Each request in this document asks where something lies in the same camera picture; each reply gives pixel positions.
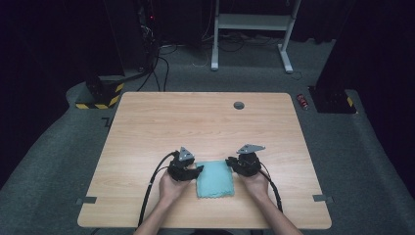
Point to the person's right hand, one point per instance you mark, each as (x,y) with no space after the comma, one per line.
(256,186)

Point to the black stand base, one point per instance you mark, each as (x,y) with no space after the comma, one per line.
(332,101)

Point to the dark equipment rack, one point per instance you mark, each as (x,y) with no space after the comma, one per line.
(147,32)

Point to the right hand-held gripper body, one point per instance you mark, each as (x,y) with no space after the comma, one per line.
(249,164)

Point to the yellow-black striped stand base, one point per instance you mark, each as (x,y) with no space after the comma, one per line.
(104,94)

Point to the grey round table grommet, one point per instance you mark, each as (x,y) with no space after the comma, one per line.
(239,105)

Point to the red can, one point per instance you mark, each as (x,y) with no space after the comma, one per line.
(302,101)

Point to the person's left hand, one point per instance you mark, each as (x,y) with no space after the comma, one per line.
(173,191)

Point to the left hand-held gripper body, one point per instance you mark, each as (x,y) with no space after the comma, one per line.
(179,168)

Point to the white metal stand frame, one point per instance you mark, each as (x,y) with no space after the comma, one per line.
(253,22)

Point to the grey tape strip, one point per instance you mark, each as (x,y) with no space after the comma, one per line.
(86,200)
(322,198)

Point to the teal cloth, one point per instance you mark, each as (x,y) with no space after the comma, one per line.
(215,179)

